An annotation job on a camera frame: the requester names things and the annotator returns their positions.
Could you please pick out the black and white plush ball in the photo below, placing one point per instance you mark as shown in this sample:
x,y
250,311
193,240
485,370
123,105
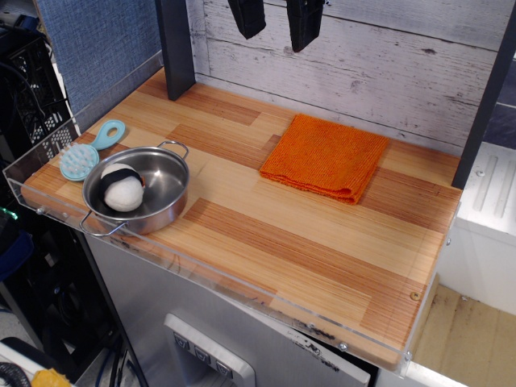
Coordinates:
x,y
121,188

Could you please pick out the black plastic crate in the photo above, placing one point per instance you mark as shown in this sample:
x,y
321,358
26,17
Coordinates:
x,y
33,106

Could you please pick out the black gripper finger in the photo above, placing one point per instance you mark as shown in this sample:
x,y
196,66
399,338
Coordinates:
x,y
249,16
305,17

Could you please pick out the dark grey post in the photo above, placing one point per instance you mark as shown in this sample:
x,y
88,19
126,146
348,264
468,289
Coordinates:
x,y
173,23
501,67

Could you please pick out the blue fabric partition panel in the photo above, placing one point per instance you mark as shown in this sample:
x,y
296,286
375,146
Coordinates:
x,y
104,49

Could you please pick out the white side unit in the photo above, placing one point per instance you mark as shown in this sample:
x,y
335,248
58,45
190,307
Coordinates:
x,y
478,257

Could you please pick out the clear acrylic table guard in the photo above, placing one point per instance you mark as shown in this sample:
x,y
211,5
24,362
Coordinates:
x,y
353,276

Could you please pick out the yellow object bottom left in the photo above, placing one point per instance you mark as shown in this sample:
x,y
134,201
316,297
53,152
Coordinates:
x,y
49,378

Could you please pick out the stainless steel pot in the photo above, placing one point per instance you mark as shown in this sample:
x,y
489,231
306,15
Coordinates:
x,y
166,176

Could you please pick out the orange folded cloth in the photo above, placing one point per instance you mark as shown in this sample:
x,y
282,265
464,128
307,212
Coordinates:
x,y
325,158

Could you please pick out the dark grey right post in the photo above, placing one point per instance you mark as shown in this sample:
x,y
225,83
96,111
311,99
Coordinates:
x,y
501,67

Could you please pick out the light blue scrub brush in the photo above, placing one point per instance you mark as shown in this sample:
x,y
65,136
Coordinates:
x,y
78,160

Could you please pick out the dark grey left post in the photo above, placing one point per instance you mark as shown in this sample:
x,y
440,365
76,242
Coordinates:
x,y
173,23

